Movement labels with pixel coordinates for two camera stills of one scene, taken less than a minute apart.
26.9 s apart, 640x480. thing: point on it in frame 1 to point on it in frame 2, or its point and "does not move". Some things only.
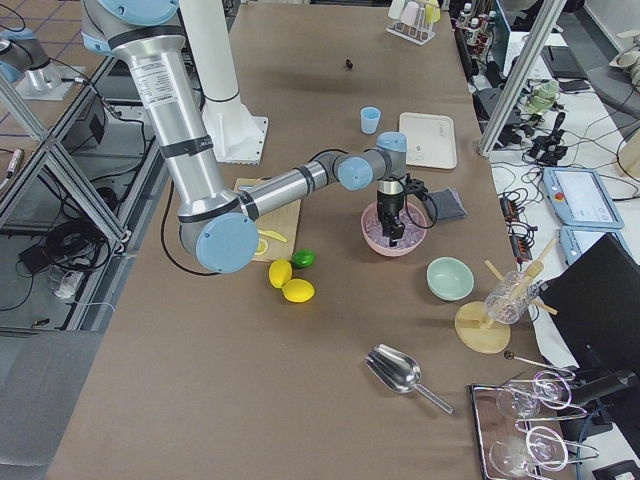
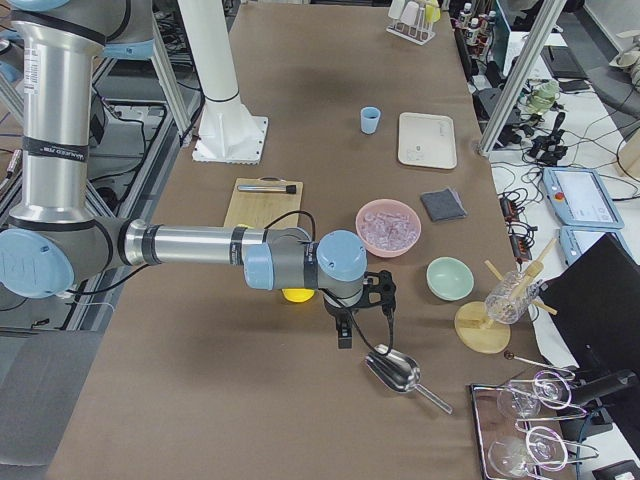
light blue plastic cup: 369,119 does not move
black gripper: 416,186 to 386,288
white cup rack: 413,21 does not move
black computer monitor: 595,306 does not move
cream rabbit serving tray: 430,139 does not move
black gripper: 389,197 to 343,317
